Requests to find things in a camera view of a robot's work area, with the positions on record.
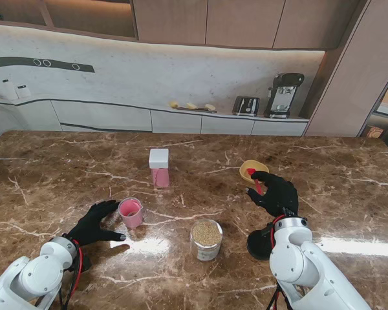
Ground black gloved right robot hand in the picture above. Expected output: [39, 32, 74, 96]
[244, 170, 299, 218]

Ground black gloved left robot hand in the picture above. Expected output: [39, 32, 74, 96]
[66, 200, 127, 247]

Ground red plastic scoop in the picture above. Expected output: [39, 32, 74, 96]
[247, 167, 264, 196]

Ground yellow plastic bowl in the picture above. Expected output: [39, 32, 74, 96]
[239, 159, 270, 181]

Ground pink plastic measuring cup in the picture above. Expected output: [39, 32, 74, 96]
[118, 197, 145, 230]

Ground black round jar lid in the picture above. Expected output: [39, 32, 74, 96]
[246, 227, 275, 261]

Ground clear grain jar with label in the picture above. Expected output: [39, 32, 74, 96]
[189, 219, 223, 262]

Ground clear airtight container white lid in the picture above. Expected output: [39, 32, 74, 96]
[148, 148, 171, 190]

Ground black silver toaster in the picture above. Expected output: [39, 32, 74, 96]
[232, 96, 260, 117]

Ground black espresso machine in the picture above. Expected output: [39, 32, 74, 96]
[263, 72, 305, 119]

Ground white counter with drawers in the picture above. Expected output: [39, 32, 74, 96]
[0, 96, 311, 136]

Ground orange printed box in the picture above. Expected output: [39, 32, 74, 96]
[365, 125, 384, 140]

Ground dark serving board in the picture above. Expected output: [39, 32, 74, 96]
[175, 106, 218, 114]

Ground brown tall cabinet panel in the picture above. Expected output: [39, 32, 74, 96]
[303, 0, 388, 138]

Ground tall white bottle black cap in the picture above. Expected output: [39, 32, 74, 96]
[1, 79, 16, 100]

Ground red black right arm cables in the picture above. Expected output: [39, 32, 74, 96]
[261, 214, 294, 310]

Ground red black arm cables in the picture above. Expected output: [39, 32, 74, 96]
[34, 238, 92, 310]
[261, 214, 294, 310]

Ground red black left arm cables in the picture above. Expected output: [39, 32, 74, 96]
[34, 238, 92, 310]

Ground brown wooden wall cabinets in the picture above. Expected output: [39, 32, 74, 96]
[0, 0, 369, 51]

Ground black wall panel with rings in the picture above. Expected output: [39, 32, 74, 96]
[0, 56, 94, 74]

